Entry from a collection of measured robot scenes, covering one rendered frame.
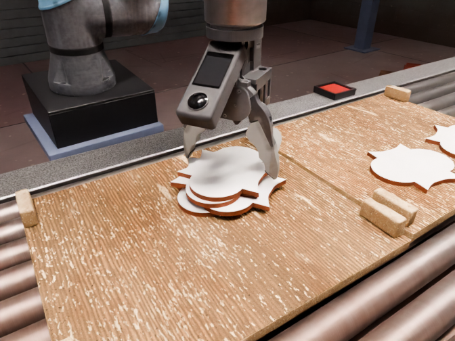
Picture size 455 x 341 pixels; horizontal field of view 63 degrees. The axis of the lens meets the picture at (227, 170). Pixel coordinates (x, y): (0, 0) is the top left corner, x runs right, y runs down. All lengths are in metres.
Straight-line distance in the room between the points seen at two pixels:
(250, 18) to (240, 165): 0.21
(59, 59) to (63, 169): 0.29
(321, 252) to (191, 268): 0.16
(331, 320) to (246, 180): 0.21
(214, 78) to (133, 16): 0.48
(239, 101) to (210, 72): 0.06
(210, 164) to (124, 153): 0.22
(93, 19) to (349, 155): 0.59
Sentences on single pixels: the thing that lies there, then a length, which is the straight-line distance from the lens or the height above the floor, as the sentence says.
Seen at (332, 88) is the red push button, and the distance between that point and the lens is 1.02.
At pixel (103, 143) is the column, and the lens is 0.89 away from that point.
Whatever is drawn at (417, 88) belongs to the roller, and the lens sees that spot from 1.15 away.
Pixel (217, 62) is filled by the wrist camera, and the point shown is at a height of 1.13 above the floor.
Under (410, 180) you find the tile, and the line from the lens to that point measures 0.63.
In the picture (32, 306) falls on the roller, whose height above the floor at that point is 0.92.
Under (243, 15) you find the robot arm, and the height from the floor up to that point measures 1.18.
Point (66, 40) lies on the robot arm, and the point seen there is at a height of 1.08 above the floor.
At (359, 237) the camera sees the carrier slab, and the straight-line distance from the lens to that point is 0.50.
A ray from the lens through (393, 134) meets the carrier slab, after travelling 0.79.
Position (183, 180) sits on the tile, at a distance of 0.53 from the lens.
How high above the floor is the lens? 1.25
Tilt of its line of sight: 32 degrees down
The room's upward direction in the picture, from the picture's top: straight up
